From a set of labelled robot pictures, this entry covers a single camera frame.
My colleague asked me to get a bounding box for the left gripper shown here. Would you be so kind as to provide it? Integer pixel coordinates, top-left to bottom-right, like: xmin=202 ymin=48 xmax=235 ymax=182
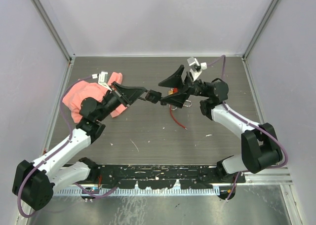
xmin=96 ymin=81 xmax=145 ymax=122

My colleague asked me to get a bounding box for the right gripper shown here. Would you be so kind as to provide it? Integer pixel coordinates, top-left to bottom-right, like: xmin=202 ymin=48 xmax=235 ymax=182
xmin=158 ymin=65 xmax=209 ymax=109

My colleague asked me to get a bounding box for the black padlock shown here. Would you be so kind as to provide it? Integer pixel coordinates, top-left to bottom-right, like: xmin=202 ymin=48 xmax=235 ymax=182
xmin=138 ymin=90 xmax=162 ymax=104

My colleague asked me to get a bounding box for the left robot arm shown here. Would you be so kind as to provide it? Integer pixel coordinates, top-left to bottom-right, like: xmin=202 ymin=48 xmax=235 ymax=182
xmin=12 ymin=82 xmax=146 ymax=214

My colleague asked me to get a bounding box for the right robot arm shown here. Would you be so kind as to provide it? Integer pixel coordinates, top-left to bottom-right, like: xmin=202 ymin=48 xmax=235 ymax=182
xmin=158 ymin=66 xmax=285 ymax=183

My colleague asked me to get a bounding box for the large brass padlock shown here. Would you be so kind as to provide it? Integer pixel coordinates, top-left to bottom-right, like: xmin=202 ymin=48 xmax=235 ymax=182
xmin=168 ymin=88 xmax=178 ymax=111

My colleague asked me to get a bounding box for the small brass padlock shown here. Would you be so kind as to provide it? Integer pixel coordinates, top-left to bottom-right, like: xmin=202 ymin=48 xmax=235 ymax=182
xmin=184 ymin=100 xmax=192 ymax=107

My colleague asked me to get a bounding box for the pink cloth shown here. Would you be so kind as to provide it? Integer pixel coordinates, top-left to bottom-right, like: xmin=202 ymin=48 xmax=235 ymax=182
xmin=62 ymin=72 xmax=127 ymax=123

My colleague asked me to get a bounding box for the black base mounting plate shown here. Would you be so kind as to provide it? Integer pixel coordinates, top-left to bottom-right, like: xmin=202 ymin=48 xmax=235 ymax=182
xmin=78 ymin=164 xmax=236 ymax=189

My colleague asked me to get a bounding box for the red cable seal lock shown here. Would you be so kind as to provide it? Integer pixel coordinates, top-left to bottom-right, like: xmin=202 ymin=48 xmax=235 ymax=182
xmin=169 ymin=87 xmax=188 ymax=130

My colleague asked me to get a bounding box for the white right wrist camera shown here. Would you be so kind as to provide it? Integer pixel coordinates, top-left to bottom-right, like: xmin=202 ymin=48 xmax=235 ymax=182
xmin=187 ymin=57 xmax=207 ymax=81

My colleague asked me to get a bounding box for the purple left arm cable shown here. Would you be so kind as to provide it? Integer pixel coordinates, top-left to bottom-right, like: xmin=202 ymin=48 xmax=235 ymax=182
xmin=18 ymin=74 xmax=117 ymax=218

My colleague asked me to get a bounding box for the slotted cable duct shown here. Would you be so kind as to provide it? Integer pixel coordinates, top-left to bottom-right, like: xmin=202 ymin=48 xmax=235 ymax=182
xmin=55 ymin=186 xmax=220 ymax=197

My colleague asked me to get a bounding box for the aluminium frame rail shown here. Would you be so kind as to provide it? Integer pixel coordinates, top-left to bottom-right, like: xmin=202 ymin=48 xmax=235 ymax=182
xmin=237 ymin=168 xmax=293 ymax=185

